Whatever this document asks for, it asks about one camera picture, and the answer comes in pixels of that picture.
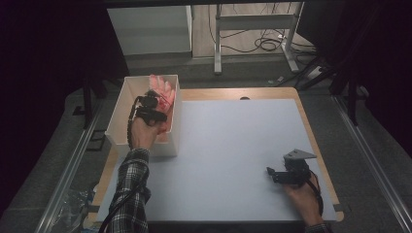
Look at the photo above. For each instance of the white box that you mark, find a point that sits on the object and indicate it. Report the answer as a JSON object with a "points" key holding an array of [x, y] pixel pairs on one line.
{"points": [[129, 106]]}

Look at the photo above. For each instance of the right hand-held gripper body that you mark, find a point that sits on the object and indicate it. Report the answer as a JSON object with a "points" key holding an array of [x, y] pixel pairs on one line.
{"points": [[294, 171]]}

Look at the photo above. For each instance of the white power strip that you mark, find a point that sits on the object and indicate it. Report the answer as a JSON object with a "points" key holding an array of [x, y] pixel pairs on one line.
{"points": [[315, 73]]}

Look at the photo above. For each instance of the clear plastic bag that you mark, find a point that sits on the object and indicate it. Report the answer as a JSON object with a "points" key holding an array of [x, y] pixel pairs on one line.
{"points": [[73, 207]]}

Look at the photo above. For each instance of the person's right hand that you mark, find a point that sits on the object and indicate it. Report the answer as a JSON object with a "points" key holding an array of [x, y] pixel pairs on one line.
{"points": [[304, 200]]}

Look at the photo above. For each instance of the white metal desk frame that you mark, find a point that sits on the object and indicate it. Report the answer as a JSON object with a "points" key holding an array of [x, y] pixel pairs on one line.
{"points": [[256, 22]]}

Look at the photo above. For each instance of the light blue table mat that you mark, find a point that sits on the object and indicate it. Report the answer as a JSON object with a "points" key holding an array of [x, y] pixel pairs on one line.
{"points": [[233, 161]]}

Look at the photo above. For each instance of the person's left hand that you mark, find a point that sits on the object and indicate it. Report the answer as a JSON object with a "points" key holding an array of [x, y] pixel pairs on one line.
{"points": [[144, 132]]}

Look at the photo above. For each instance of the black stand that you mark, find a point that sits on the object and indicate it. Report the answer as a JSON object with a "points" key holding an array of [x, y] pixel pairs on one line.
{"points": [[87, 100], [351, 97]]}

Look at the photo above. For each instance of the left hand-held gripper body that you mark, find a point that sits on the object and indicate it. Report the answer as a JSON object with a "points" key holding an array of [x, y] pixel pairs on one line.
{"points": [[149, 111]]}

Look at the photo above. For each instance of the aluminium rail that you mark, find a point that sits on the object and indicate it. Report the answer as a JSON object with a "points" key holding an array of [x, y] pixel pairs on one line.
{"points": [[69, 171], [372, 161]]}

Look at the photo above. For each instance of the white cabinet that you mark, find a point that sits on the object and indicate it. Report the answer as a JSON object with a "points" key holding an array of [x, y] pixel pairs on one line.
{"points": [[149, 30]]}

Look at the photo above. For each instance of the pink glove with red print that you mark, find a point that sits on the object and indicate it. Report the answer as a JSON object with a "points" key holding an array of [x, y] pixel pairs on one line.
{"points": [[163, 90]]}

